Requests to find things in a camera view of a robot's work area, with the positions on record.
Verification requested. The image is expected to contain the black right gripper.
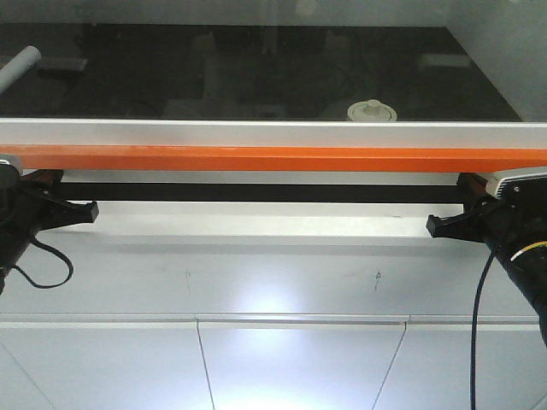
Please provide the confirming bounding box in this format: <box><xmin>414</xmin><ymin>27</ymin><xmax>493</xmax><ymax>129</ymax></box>
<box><xmin>426</xmin><ymin>173</ymin><xmax>546</xmax><ymax>265</ymax></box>

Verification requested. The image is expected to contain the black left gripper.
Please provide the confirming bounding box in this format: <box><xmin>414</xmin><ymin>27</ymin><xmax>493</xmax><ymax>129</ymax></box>
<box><xmin>1</xmin><ymin>169</ymin><xmax>99</xmax><ymax>269</ymax></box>

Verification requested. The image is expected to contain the glass jar with white lid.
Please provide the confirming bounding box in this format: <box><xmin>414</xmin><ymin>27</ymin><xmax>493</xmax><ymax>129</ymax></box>
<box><xmin>347</xmin><ymin>99</ymin><xmax>397</xmax><ymax>122</ymax></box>

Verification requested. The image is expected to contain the white framed glass sash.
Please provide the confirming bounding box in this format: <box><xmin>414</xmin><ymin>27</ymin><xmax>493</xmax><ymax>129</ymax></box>
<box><xmin>1</xmin><ymin>1</ymin><xmax>546</xmax><ymax>185</ymax></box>

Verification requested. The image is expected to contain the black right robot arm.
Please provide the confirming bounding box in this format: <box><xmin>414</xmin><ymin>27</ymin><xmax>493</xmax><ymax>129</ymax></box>
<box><xmin>426</xmin><ymin>167</ymin><xmax>546</xmax><ymax>338</ymax></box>

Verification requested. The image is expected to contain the grey plastic pipe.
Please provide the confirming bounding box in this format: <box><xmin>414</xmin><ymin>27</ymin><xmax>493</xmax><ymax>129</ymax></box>
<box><xmin>1</xmin><ymin>45</ymin><xmax>42</xmax><ymax>93</ymax></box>

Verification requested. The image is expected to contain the white cabinet door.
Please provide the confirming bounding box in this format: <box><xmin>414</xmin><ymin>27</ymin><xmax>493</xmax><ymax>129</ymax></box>
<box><xmin>197</xmin><ymin>321</ymin><xmax>406</xmax><ymax>409</ymax></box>

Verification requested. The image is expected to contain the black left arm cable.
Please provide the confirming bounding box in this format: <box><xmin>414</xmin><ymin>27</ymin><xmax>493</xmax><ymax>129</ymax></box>
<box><xmin>0</xmin><ymin>237</ymin><xmax>74</xmax><ymax>290</ymax></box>

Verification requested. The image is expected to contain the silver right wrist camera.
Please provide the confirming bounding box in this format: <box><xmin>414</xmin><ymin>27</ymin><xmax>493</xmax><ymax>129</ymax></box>
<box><xmin>484</xmin><ymin>167</ymin><xmax>546</xmax><ymax>199</ymax></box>

